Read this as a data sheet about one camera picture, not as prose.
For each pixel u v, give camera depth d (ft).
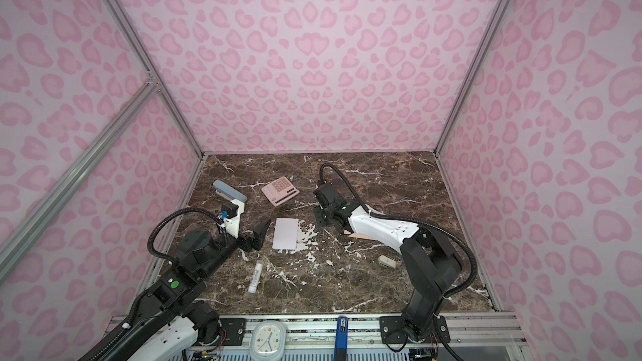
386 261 2.75
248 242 2.04
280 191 3.40
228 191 3.33
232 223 1.98
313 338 2.36
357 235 2.01
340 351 2.26
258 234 2.06
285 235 3.06
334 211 2.18
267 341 2.27
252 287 2.62
